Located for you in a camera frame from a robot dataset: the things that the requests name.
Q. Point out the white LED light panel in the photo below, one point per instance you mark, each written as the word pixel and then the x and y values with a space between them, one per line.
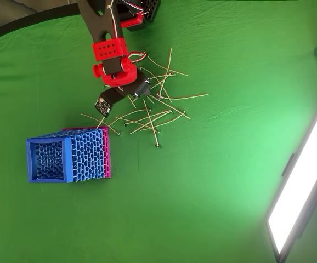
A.
pixel 298 186

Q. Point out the green cloth with black rim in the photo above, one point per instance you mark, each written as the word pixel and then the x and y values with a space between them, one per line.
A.
pixel 188 191

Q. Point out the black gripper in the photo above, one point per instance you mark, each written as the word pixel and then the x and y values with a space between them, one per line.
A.
pixel 141 85

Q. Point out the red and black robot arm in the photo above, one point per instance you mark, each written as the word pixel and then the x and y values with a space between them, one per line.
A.
pixel 107 49

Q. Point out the blue magenta lattice basket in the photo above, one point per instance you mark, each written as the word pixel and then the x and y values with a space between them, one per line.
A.
pixel 87 156

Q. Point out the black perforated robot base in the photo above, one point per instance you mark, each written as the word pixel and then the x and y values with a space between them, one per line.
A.
pixel 151 9

